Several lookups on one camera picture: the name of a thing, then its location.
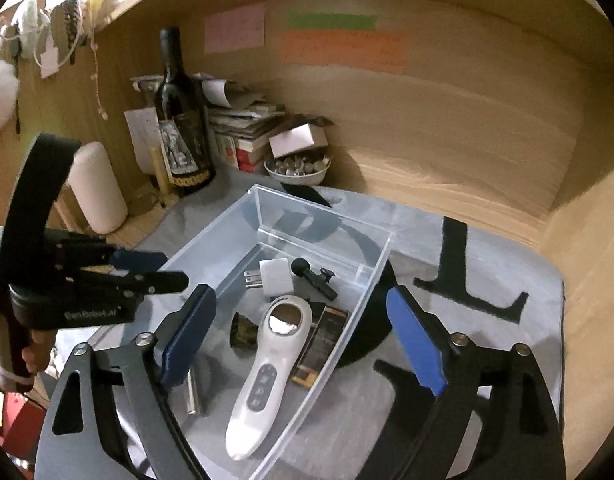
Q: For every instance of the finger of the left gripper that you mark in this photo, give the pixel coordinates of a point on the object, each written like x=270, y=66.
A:
x=137, y=259
x=148, y=283

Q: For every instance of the grey mat with black letters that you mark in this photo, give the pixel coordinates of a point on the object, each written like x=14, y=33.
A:
x=486, y=287

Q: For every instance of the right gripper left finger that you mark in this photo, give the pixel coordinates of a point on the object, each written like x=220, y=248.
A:
x=80, y=436

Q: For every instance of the person's left hand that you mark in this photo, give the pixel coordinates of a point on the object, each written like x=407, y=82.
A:
x=37, y=354

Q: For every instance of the orange paper note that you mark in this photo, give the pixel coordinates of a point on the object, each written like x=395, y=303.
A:
x=384, y=52

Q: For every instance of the tan wooden stick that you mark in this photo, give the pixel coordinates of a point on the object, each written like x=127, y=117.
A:
x=160, y=171

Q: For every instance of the dark round camouflage object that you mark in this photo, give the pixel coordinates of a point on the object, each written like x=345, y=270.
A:
x=243, y=333

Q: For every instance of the white bowl of stones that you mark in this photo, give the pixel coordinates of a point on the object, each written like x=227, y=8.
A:
x=299, y=169

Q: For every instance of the stack of books and papers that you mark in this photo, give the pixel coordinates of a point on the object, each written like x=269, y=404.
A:
x=240, y=121

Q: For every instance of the clear plastic storage bin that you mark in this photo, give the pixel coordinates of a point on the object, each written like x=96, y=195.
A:
x=315, y=434

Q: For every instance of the white power plug adapter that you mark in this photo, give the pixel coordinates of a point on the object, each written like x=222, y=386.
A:
x=273, y=277

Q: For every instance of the pink paper note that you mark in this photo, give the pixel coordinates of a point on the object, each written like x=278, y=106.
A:
x=238, y=29

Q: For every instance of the white handwritten note sheet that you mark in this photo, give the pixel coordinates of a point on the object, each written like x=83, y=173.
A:
x=144, y=133

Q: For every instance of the silver metal tube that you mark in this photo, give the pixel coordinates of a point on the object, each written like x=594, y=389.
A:
x=192, y=397

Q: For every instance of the white handheld massager device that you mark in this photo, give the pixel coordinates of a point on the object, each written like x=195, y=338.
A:
x=282, y=334

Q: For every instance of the white fluffy pompom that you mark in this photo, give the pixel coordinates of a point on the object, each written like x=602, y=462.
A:
x=9, y=85

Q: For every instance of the white small cardboard box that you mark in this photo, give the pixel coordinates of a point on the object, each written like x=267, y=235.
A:
x=301, y=138

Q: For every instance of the dark wine bottle elephant label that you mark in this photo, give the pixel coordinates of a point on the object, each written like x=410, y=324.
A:
x=182, y=121

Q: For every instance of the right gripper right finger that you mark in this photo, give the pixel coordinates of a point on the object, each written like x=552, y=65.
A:
x=520, y=437

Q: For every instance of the black clip-on microphone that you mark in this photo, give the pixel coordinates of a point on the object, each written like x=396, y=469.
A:
x=320, y=282

